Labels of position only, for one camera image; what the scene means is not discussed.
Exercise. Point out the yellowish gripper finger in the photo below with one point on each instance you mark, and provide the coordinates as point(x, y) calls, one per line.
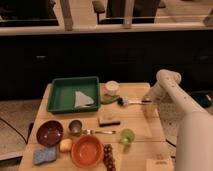
point(149, 109)

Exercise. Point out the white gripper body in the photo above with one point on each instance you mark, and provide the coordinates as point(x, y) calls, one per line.
point(155, 94)

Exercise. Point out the dish brush with black handle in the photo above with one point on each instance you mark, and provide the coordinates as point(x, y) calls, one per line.
point(124, 101)

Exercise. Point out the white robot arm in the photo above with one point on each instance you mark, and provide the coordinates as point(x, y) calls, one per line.
point(194, 148)

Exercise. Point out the wooden block brush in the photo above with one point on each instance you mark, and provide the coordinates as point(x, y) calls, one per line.
point(108, 119)

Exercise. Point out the green transparent cup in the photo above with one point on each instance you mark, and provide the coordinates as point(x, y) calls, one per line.
point(127, 136)

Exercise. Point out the white small cup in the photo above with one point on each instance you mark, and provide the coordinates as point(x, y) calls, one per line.
point(112, 87)

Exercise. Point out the dark grape bunch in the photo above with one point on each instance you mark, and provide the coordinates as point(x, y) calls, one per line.
point(108, 158)

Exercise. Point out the metal fork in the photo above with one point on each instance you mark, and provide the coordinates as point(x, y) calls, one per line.
point(87, 131)

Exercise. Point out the white folded cloth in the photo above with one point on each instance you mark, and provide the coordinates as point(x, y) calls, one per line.
point(82, 99)

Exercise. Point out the orange bowl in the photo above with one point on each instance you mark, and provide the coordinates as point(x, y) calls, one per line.
point(87, 151)

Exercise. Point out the small metal cup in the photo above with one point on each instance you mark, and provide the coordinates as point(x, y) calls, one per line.
point(75, 127)

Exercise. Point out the green plastic tray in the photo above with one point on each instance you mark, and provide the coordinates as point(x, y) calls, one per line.
point(62, 94)

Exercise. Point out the yellow lemon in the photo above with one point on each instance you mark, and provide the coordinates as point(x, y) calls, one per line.
point(65, 145)

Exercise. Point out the dark purple bowl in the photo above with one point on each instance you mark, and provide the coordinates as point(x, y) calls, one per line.
point(50, 133)

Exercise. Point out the blue sponge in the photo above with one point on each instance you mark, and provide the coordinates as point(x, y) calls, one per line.
point(44, 155)

